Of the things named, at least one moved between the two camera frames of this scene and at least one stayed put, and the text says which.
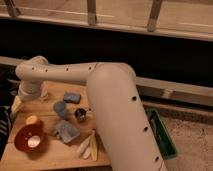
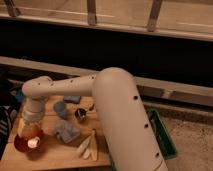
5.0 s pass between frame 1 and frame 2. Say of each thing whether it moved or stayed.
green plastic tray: stayed
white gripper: moved
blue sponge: stayed
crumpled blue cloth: stayed
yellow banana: stayed
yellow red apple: moved
